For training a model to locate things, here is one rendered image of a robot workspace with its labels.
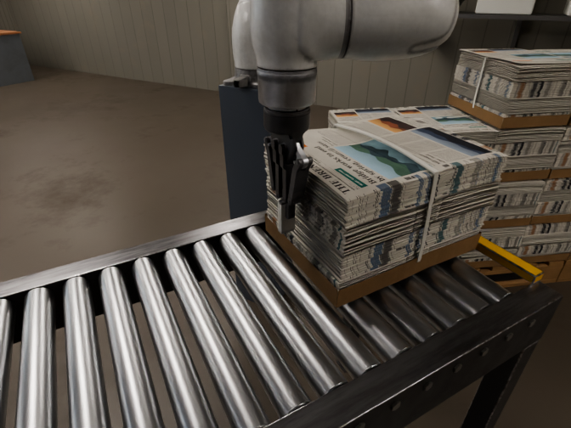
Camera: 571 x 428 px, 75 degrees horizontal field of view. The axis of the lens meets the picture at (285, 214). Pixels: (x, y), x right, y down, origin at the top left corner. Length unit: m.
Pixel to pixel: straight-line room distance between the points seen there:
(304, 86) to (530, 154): 1.35
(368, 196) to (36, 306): 0.62
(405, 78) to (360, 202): 4.09
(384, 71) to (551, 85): 3.10
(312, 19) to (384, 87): 4.17
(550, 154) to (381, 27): 1.38
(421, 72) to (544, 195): 2.87
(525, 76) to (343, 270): 1.18
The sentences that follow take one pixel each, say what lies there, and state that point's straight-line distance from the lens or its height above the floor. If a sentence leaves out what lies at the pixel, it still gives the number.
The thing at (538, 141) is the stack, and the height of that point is 0.77.
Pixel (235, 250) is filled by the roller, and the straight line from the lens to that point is 0.83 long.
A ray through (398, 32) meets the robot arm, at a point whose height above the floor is 1.24.
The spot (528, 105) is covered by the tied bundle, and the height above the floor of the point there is 0.92.
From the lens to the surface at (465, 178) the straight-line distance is 0.74.
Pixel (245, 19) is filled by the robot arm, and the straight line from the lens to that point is 1.33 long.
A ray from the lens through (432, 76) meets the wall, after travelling 4.57.
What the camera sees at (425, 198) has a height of 0.98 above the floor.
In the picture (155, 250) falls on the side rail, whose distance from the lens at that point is 0.87.
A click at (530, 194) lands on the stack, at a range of 1.90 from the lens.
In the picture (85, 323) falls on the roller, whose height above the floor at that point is 0.80.
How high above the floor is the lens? 1.29
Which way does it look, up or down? 31 degrees down
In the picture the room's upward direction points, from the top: straight up
